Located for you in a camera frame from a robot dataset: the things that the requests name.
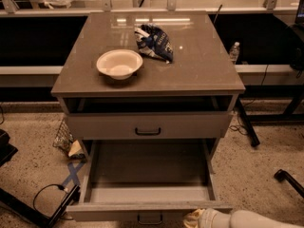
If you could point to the padded gripper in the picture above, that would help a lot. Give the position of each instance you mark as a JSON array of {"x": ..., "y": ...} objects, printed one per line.
[{"x": 209, "y": 218}]

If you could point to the grey drawer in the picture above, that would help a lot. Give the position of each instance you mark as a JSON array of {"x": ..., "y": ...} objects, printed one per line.
[
  {"x": 173, "y": 125},
  {"x": 127, "y": 178}
]

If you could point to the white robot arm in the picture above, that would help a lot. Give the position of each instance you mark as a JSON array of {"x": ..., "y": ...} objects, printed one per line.
[{"x": 248, "y": 219}]

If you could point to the grey drawer cabinet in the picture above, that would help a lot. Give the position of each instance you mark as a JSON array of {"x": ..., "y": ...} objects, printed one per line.
[{"x": 200, "y": 79}]

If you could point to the grey top drawer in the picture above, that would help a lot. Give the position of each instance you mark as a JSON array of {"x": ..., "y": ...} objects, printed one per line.
[{"x": 173, "y": 125}]

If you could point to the black chair leg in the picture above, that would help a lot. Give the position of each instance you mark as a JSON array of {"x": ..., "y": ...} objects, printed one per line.
[{"x": 282, "y": 175}]

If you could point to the black table leg right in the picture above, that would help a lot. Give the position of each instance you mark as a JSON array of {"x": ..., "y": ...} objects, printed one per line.
[{"x": 247, "y": 124}]

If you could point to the black metal stand left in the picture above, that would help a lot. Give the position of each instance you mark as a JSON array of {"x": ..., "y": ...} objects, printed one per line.
[{"x": 13, "y": 204}]

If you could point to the clear plastic water bottle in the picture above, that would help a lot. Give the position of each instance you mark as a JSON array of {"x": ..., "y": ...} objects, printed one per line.
[{"x": 234, "y": 52}]

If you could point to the white paper bowl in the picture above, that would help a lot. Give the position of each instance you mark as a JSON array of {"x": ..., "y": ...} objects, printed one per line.
[{"x": 119, "y": 64}]

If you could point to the blue white chip bag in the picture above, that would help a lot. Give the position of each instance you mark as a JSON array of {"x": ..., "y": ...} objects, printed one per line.
[{"x": 154, "y": 42}]

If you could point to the black monitor right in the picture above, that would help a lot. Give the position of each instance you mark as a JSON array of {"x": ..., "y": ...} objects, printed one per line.
[{"x": 299, "y": 19}]

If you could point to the black drawer handle middle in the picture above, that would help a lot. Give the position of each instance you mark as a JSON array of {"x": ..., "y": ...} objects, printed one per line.
[{"x": 149, "y": 219}]

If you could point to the black drawer handle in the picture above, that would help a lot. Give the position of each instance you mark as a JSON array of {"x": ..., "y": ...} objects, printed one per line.
[
  {"x": 149, "y": 219},
  {"x": 148, "y": 132}
]

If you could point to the black drawer handle top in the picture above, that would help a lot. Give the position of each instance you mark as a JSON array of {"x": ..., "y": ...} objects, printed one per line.
[{"x": 148, "y": 132}]

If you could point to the wire mesh basket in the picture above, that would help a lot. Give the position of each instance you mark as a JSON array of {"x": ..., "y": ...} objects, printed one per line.
[{"x": 65, "y": 142}]

